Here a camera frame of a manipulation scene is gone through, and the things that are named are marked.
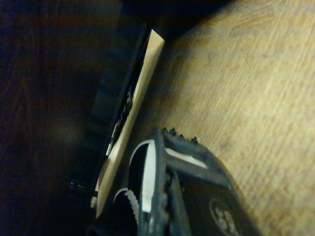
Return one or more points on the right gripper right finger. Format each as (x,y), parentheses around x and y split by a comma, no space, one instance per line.
(201,162)

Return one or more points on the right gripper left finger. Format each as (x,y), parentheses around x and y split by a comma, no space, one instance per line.
(160,191)

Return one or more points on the black shoe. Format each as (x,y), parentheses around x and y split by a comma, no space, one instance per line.
(134,172)

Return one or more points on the brown shoe rack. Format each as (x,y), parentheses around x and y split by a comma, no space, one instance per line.
(37,98)

